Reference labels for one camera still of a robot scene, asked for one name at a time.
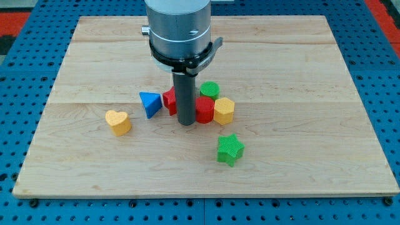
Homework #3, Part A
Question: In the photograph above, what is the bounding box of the green star block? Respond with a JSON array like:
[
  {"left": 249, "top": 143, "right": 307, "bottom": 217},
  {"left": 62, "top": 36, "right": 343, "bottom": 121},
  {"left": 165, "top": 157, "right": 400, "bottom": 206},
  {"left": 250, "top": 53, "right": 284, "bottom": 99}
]
[{"left": 217, "top": 133, "right": 245, "bottom": 167}]

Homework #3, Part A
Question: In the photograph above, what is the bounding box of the red star block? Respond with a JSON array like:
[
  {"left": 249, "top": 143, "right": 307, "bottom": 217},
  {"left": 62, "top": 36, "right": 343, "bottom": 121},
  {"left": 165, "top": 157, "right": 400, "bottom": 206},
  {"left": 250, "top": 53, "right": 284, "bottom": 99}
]
[{"left": 162, "top": 86, "right": 177, "bottom": 116}]

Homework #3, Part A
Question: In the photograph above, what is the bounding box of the blue triangle block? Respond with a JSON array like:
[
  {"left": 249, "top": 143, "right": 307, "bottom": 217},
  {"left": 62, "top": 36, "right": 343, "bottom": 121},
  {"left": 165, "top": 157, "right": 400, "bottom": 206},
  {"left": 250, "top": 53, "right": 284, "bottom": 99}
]
[{"left": 139, "top": 92, "right": 162, "bottom": 119}]

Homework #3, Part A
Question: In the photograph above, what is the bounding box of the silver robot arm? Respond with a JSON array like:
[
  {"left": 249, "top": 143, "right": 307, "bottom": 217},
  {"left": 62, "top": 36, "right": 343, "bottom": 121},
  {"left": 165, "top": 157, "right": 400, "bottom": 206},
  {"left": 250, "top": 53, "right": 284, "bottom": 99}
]
[{"left": 145, "top": 0, "right": 212, "bottom": 73}]

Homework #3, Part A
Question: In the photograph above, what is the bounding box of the yellow hexagon block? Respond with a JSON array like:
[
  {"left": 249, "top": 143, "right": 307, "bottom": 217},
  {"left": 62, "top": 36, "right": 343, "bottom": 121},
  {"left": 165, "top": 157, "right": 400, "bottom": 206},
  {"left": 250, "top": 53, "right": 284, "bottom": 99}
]
[{"left": 213, "top": 97, "right": 235, "bottom": 125}]

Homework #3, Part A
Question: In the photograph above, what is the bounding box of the black clamp ring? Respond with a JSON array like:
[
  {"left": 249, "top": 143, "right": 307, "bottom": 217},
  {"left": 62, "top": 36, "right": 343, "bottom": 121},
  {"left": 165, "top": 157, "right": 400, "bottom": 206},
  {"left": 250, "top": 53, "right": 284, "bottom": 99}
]
[{"left": 148, "top": 36, "right": 224, "bottom": 78}]

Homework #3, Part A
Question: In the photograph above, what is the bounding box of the red cylinder block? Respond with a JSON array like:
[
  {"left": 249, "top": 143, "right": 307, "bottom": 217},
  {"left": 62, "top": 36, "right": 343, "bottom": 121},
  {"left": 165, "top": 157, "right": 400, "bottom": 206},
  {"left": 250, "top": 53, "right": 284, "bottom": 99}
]
[{"left": 196, "top": 96, "right": 214, "bottom": 124}]

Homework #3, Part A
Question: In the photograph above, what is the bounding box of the wooden board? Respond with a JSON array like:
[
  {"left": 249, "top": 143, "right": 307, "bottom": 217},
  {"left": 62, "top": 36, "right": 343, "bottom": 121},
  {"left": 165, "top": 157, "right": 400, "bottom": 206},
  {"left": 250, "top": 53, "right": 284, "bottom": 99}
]
[{"left": 12, "top": 16, "right": 399, "bottom": 199}]

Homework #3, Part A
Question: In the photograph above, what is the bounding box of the green cylinder block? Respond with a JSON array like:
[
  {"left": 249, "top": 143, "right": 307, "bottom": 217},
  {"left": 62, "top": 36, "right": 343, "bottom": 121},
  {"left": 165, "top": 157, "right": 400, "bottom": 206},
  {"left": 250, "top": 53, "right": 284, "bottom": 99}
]
[{"left": 200, "top": 81, "right": 220, "bottom": 101}]

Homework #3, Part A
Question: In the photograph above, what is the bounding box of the yellow heart block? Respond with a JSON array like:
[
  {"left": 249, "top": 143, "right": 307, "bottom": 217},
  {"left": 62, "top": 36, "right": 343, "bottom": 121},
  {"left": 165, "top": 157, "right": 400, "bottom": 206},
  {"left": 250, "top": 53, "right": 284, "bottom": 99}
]
[{"left": 105, "top": 110, "right": 132, "bottom": 136}]

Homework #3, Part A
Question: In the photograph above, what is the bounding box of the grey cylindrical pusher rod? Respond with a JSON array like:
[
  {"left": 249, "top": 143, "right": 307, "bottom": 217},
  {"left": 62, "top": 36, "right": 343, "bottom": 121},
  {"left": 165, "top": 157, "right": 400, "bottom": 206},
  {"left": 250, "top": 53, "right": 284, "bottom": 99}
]
[{"left": 172, "top": 73, "right": 196, "bottom": 126}]

